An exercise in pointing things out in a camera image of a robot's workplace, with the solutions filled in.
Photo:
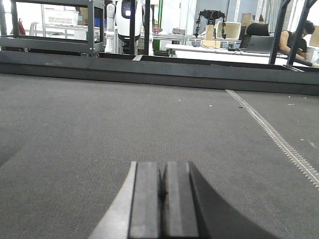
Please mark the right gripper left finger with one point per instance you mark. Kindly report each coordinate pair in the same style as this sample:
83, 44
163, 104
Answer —
135, 211

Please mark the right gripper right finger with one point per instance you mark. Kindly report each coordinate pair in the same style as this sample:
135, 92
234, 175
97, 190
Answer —
192, 209

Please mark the dark grey conveyor belt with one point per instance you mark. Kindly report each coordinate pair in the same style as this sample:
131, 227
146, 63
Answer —
66, 147

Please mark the cardboard box in background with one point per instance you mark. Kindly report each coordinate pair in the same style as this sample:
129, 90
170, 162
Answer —
209, 40

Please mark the white work table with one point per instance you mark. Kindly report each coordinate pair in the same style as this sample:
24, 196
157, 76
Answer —
204, 53

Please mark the white humanoid robot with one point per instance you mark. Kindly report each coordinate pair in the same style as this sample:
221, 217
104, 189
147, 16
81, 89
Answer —
118, 24

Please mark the grey laptop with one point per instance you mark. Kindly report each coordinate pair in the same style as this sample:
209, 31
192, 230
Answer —
260, 44

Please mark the black office chair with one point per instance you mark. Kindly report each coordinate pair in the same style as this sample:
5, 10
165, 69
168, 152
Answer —
256, 29

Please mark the white plastic basket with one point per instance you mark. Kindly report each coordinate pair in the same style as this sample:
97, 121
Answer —
60, 15

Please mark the black conveyor side rail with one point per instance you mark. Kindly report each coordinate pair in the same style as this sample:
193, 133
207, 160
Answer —
166, 71

